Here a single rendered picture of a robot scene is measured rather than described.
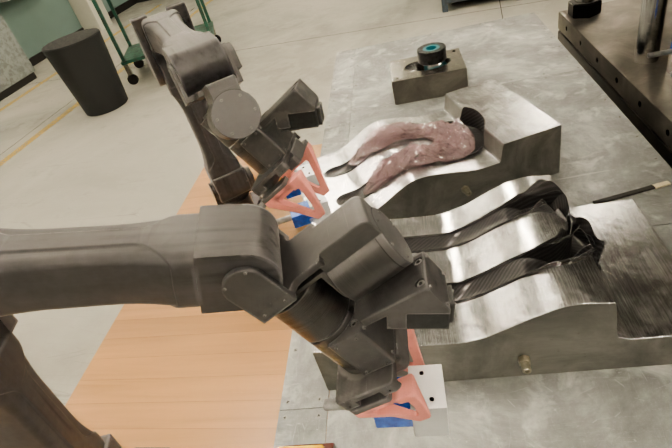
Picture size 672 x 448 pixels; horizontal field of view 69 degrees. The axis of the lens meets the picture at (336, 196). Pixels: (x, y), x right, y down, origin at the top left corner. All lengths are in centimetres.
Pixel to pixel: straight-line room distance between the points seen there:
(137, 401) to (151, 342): 11
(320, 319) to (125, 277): 16
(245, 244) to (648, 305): 55
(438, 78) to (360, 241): 102
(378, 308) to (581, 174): 71
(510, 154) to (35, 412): 81
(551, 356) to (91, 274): 55
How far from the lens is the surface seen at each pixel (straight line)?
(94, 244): 40
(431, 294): 41
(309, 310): 42
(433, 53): 142
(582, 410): 72
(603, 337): 70
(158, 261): 38
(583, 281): 67
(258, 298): 39
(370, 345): 44
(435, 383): 55
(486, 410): 71
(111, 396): 92
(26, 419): 55
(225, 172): 98
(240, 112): 58
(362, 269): 40
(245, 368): 83
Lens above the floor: 142
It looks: 35 degrees down
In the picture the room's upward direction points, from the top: 16 degrees counter-clockwise
